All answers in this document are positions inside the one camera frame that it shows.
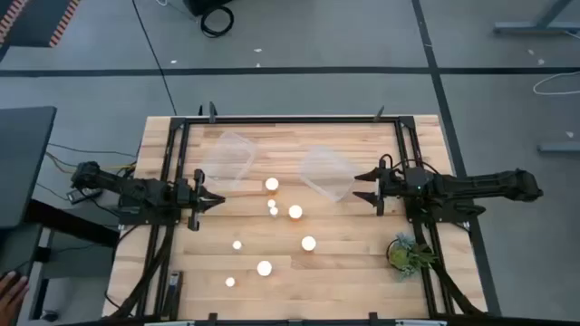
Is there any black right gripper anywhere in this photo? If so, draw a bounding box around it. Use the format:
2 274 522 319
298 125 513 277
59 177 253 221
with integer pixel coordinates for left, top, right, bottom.
352 158 408 217

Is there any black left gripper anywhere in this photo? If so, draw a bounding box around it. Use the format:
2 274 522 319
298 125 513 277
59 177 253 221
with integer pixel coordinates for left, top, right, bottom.
188 168 227 232

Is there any clear plastic bin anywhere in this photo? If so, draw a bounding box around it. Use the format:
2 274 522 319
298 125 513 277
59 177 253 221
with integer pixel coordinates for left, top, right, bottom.
298 144 357 203
198 130 258 192

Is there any small potted succulent plant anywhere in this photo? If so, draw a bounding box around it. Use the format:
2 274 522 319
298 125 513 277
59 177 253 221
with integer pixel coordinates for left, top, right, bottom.
386 232 439 283

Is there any black labelled device box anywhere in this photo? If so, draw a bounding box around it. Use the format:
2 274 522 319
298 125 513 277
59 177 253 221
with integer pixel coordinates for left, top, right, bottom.
165 270 184 319

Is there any black desk support beam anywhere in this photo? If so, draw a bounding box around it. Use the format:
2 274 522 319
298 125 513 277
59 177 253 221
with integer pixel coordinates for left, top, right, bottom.
25 198 120 249

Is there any dark grey desk top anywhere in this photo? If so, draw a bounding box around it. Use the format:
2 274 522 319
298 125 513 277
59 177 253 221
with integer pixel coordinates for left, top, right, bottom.
0 106 58 230

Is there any grey metal floor bar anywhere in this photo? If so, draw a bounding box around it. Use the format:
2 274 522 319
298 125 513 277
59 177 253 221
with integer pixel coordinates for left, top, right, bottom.
537 141 580 154

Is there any black box on floor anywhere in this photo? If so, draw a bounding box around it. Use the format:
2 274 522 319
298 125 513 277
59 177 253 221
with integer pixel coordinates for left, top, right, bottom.
182 0 233 17

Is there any person's hand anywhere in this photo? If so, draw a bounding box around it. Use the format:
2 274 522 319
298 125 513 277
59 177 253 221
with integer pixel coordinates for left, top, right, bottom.
0 270 31 326

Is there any black mat with orange stripes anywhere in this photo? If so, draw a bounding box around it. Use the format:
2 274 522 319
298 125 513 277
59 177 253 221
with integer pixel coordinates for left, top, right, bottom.
0 0 82 50

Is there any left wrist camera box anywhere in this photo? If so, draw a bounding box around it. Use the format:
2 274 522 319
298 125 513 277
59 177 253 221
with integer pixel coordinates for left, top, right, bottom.
175 177 191 206

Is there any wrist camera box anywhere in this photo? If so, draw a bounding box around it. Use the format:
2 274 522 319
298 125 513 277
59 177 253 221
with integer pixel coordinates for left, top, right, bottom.
404 166 435 193
175 177 191 206

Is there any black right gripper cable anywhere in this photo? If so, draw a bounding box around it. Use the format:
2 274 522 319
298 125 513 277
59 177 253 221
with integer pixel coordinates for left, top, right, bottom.
378 153 410 172

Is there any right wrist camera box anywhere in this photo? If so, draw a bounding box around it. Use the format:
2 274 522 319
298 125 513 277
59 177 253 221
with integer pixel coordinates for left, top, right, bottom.
404 166 435 193

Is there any black left arm cable bundle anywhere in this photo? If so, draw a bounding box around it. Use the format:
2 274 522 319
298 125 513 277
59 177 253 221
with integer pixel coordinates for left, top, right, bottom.
108 225 177 319

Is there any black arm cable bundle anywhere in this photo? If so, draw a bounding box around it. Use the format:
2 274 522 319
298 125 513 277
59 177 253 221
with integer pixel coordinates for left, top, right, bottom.
108 225 177 319
414 221 484 317

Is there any black metal table frame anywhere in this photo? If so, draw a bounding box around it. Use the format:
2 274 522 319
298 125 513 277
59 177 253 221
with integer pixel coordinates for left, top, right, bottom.
153 115 455 321

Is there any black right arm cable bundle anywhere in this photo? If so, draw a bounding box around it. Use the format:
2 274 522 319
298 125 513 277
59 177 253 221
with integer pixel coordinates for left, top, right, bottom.
414 221 484 317

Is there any yellow cable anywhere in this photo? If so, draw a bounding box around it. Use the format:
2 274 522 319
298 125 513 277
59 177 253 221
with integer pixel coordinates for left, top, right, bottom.
43 150 137 176

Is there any thin black floor cable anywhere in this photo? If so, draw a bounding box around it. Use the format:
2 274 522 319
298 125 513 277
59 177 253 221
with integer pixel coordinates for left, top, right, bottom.
130 0 179 117

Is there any coiled black floor cable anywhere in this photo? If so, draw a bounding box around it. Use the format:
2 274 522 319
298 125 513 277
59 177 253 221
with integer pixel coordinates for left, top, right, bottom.
199 5 236 39

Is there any white floor cable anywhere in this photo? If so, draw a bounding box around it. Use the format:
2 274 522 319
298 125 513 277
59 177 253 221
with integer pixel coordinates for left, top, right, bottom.
532 70 580 97

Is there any grey metal table leg frame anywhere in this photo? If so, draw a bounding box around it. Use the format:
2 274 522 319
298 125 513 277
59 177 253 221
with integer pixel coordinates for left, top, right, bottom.
492 0 580 36

